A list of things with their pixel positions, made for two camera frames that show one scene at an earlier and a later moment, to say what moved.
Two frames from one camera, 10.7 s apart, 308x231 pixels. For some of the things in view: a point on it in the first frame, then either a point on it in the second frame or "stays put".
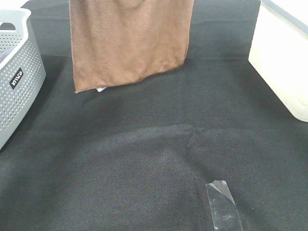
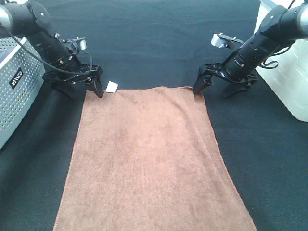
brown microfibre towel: (115, 42) → (147, 160)
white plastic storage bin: (279, 51) stays put
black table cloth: (137, 156) stays put
